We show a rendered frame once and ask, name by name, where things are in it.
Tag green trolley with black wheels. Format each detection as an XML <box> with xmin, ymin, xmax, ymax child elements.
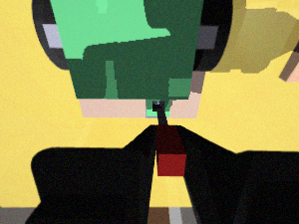
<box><xmin>31</xmin><ymin>0</ymin><xmax>233</xmax><ymax>116</ymax></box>

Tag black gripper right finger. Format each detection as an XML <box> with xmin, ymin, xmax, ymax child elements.
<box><xmin>176</xmin><ymin>125</ymin><xmax>299</xmax><ymax>224</ymax></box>

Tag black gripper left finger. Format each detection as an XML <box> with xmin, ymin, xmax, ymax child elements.
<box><xmin>31</xmin><ymin>124</ymin><xmax>156</xmax><ymax>224</ymax></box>

